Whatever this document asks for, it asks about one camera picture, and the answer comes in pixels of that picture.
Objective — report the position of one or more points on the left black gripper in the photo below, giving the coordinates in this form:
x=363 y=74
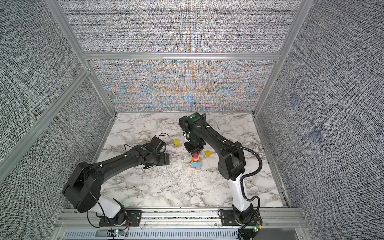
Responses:
x=163 y=159

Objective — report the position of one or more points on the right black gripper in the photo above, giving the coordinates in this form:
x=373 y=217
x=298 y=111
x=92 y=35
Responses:
x=192 y=150

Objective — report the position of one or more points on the yellow wedge wood block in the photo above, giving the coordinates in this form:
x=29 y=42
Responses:
x=207 y=153

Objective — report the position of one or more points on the orange wood block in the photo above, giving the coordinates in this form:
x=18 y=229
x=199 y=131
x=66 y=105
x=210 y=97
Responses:
x=196 y=161

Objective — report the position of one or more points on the light blue wood block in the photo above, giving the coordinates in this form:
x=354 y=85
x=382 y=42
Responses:
x=197 y=165

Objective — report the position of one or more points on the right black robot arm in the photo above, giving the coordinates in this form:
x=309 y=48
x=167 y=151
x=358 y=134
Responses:
x=231 y=164

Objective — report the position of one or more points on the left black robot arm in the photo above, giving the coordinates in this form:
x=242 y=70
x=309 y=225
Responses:
x=83 y=189

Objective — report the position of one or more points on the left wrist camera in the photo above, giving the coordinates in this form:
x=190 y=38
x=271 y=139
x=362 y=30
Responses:
x=157 y=145

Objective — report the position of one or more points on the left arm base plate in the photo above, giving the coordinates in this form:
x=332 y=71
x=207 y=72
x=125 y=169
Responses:
x=125 y=218

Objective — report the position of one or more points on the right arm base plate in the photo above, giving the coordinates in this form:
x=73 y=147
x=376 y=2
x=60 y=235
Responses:
x=230 y=218

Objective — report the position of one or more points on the aluminium mounting rail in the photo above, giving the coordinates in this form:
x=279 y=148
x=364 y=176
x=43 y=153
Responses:
x=194 y=218

